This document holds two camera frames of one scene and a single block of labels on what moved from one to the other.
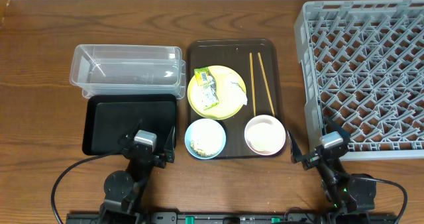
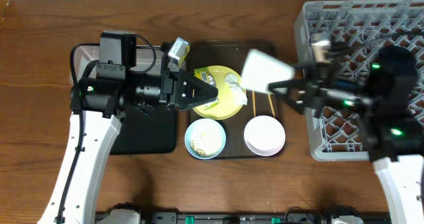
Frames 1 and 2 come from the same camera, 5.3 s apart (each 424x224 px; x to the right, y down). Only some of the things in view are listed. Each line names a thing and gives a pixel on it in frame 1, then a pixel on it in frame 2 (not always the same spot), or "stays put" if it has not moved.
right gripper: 318,156 to 315,93
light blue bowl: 205,138 stays put
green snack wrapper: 207,84 stays put
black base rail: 229,218 stays put
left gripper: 150,156 to 167,89
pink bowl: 265,134 stays put
